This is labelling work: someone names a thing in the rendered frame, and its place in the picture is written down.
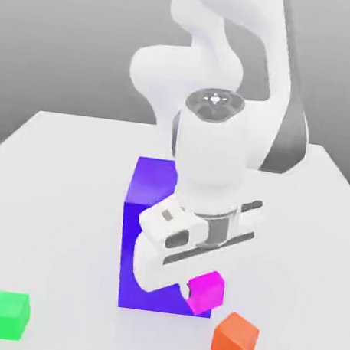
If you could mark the small orange cube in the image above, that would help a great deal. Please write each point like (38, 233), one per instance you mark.
(233, 341)

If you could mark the small green cube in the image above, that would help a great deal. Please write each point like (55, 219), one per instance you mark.
(6, 316)

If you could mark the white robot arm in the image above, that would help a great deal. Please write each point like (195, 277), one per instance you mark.
(210, 154)

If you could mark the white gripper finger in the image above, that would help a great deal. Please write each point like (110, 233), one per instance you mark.
(184, 289)

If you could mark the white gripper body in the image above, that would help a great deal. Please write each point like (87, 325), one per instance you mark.
(148, 267)

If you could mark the large blue box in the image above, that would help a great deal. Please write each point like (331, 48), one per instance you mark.
(149, 181)

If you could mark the small magenta cube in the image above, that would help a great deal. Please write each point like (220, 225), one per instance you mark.
(206, 293)

